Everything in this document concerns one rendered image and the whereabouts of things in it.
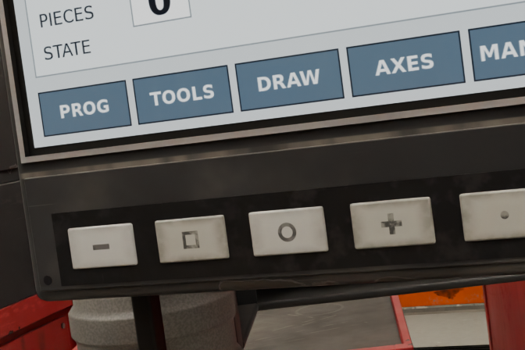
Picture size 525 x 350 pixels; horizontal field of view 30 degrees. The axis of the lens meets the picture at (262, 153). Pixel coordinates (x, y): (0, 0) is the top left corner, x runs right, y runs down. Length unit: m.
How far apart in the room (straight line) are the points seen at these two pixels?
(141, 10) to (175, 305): 0.23
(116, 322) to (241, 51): 0.24
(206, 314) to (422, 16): 0.29
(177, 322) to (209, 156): 0.19
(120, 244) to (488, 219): 0.18
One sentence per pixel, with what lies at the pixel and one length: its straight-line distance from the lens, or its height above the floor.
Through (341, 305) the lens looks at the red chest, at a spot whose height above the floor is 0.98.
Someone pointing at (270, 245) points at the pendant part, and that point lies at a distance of 0.46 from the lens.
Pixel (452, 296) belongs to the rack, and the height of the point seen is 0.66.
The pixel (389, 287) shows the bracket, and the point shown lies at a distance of 0.91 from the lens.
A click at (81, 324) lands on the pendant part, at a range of 0.66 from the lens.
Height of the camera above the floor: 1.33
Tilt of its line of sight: 3 degrees down
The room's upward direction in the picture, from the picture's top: 8 degrees counter-clockwise
